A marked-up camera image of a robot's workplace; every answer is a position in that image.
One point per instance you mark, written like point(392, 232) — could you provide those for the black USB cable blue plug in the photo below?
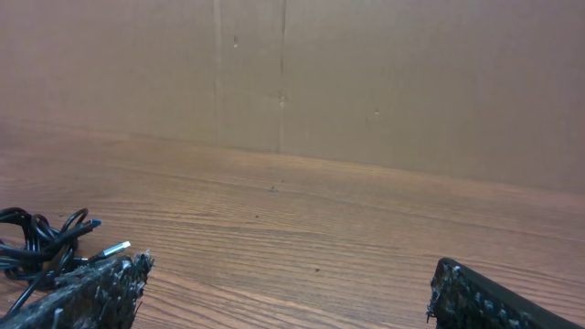
point(48, 252)

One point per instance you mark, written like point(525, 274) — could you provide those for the black USB cable silver plug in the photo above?
point(91, 258)

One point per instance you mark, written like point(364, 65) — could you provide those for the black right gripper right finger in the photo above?
point(462, 298)

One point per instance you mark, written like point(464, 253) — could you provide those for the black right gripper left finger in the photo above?
point(103, 295)

